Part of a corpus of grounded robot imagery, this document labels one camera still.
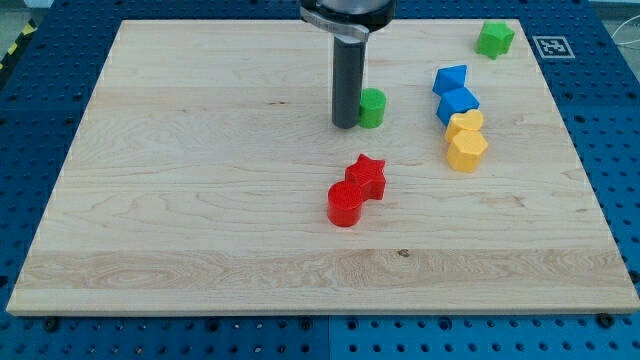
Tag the yellow hexagon block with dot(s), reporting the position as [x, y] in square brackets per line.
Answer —
[466, 150]

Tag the blue cube block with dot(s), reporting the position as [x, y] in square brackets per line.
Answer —
[459, 100]

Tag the yellow black hazard tape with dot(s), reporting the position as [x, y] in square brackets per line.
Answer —
[19, 45]

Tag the green cylinder block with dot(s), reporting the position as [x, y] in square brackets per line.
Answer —
[372, 108]

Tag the blue triangle block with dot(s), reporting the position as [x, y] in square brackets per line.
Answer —
[449, 78]

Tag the green star block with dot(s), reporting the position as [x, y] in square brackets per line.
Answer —
[495, 39]

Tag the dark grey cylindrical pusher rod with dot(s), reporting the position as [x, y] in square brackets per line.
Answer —
[347, 78]

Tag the white fiducial marker tag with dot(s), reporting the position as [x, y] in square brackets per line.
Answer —
[553, 47]

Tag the yellow heart block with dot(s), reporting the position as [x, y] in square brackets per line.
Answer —
[471, 120]

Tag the red star block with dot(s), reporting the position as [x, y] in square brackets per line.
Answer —
[368, 174]

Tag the red cylinder block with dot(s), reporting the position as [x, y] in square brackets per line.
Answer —
[345, 201]

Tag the wooden board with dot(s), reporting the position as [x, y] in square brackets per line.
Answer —
[197, 181]

